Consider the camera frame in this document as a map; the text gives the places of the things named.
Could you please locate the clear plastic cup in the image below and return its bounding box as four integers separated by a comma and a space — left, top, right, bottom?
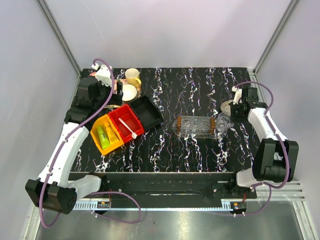
215, 112, 234, 133

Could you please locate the yellow toothpaste tube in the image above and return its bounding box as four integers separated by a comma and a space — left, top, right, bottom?
104, 122, 119, 145

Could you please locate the red plastic bin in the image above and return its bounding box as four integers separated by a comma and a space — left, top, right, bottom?
107, 104, 145, 144

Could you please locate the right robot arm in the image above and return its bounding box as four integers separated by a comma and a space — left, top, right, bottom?
227, 82, 299, 198

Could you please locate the floral tray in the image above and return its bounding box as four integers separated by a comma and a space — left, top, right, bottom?
105, 79, 141, 109

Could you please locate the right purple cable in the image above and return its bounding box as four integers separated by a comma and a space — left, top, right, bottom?
209, 81, 293, 217

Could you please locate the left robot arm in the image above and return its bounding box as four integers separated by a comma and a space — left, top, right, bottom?
25, 63, 115, 215

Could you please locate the speckled round coaster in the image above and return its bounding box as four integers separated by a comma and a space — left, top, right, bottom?
220, 100, 233, 116

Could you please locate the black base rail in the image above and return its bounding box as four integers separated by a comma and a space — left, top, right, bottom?
80, 172, 257, 211

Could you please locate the purple cable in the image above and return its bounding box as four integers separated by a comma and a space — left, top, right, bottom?
209, 81, 293, 217
39, 58, 143, 229

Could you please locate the yellow plastic bin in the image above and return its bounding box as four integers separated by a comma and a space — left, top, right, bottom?
90, 114, 124, 156

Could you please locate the clear acrylic rack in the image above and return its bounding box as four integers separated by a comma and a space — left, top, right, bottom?
172, 115, 217, 139

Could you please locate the black plastic bin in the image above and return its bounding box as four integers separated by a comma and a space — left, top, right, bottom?
128, 95, 164, 132

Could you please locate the yellow mug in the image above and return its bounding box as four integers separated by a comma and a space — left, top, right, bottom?
125, 68, 142, 88

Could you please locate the white bowl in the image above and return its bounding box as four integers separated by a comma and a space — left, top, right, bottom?
122, 84, 138, 102

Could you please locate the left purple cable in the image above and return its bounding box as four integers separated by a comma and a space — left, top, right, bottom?
39, 58, 143, 229

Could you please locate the green toothpaste tube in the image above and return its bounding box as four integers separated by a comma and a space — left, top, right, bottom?
97, 126, 110, 150

